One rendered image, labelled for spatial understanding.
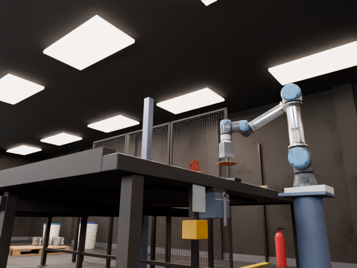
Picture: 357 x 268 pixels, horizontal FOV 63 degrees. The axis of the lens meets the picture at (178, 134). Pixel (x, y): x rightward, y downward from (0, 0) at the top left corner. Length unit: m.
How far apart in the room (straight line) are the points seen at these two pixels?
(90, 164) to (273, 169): 4.99
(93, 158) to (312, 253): 1.35
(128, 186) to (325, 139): 4.92
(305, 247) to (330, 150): 3.85
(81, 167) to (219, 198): 0.67
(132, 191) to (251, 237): 5.05
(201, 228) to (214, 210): 0.15
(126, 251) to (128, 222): 0.09
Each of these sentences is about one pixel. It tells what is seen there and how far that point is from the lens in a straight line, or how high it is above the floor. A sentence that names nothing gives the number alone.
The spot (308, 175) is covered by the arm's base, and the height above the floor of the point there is 0.98.
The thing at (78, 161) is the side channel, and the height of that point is 0.91.
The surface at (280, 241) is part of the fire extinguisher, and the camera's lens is 5.11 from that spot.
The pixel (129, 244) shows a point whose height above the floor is 0.62.
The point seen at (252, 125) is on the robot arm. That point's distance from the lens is 2.12.
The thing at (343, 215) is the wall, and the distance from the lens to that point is 5.52.
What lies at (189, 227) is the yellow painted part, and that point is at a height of 0.67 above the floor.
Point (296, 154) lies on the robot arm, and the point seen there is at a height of 1.08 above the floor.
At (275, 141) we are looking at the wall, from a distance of 5.96.
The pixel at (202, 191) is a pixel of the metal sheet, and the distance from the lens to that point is 1.39.
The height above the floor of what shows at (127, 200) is 0.76.
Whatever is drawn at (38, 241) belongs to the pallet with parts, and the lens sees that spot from 7.68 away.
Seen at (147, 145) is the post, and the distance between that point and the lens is 3.98.
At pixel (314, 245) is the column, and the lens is 1.93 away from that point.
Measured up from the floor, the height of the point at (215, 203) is 0.78.
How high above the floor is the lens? 0.69
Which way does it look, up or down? 17 degrees up
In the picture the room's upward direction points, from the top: 1 degrees clockwise
